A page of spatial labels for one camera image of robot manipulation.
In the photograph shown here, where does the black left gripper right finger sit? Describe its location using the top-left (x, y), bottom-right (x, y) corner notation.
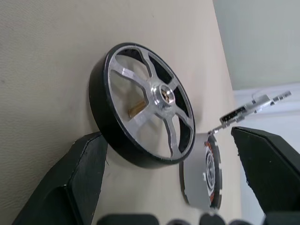
top-left (231, 126), bottom-right (300, 225)

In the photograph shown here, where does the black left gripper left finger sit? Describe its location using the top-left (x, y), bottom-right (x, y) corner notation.
top-left (11, 132), bottom-right (109, 225)

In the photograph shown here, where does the silver round motor lid plate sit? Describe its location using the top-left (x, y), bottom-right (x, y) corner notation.
top-left (212, 90), bottom-right (293, 136)

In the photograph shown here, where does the black spoked rotor wheel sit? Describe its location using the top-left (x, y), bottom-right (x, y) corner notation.
top-left (88, 43), bottom-right (196, 168)

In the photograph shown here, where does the silver motor housing with coils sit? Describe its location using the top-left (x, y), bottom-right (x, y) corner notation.
top-left (179, 132), bottom-right (223, 210)

